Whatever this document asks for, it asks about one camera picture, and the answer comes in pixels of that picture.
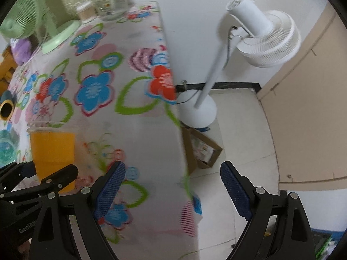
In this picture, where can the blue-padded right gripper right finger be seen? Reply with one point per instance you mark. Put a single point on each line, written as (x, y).
(256, 206)

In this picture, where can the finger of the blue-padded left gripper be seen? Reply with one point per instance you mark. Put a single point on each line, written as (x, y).
(52, 183)
(13, 173)

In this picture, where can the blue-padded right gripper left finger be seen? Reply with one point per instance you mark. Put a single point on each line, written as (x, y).
(91, 204)

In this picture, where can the orange plastic cup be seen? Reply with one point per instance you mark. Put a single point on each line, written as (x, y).
(52, 146)

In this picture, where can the green translucent plastic cup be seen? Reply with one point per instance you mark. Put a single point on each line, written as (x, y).
(8, 147)

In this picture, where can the teal cup orange rim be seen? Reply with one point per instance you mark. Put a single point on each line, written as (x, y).
(8, 101)

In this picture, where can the cardboard box on floor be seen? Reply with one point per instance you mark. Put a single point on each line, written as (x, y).
(200, 151)

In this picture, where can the wooden chair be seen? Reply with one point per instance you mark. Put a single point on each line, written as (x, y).
(7, 68)

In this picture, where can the floral tablecloth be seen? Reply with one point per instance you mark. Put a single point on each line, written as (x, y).
(112, 82)

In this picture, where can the purple plush toy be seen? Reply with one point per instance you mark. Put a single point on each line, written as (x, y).
(23, 49)

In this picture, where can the green desk fan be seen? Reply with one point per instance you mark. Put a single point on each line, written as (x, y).
(27, 17)

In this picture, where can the white standing fan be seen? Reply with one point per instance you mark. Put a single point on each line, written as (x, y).
(264, 39)

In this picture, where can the cotton swab container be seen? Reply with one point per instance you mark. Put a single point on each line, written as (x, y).
(86, 12)

